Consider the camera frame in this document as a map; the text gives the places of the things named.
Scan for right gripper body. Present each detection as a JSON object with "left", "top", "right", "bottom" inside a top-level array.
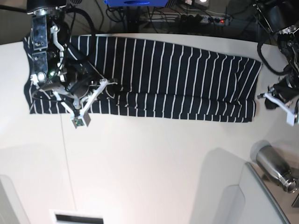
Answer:
[{"left": 59, "top": 67, "right": 96, "bottom": 99}]

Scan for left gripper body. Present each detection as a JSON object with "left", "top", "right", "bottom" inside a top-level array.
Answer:
[{"left": 273, "top": 76, "right": 299, "bottom": 104}]

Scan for navy white striped t-shirt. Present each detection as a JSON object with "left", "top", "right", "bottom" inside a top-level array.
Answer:
[{"left": 22, "top": 34, "right": 262, "bottom": 124}]

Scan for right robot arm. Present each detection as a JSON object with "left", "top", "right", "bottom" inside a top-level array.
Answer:
[{"left": 27, "top": 0, "right": 96, "bottom": 99}]

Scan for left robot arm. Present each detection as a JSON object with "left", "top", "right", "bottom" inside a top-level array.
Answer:
[{"left": 254, "top": 0, "right": 299, "bottom": 105}]

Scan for stainless steel water bottle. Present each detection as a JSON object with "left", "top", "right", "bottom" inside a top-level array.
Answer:
[{"left": 256, "top": 145, "right": 299, "bottom": 193}]

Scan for blue box with oval hole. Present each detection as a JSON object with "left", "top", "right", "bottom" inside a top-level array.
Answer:
[{"left": 104, "top": 0, "right": 168, "bottom": 7}]

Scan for white power strip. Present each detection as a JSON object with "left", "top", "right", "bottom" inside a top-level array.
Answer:
[{"left": 140, "top": 11, "right": 233, "bottom": 26}]

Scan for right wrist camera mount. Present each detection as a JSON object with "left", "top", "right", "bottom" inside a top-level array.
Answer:
[{"left": 30, "top": 74, "right": 119, "bottom": 129}]

